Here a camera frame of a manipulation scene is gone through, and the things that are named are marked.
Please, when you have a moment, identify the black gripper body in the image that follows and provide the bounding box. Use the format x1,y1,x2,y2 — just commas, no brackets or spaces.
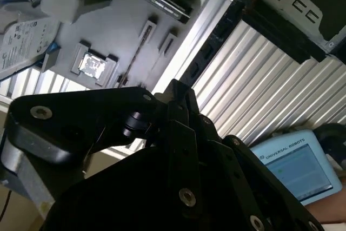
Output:
40,144,244,231

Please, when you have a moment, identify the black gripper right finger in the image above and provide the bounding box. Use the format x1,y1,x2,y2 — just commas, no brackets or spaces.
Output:
186,87,324,231

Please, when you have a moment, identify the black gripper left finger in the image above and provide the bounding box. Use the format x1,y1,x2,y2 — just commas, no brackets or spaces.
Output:
7,78,201,212

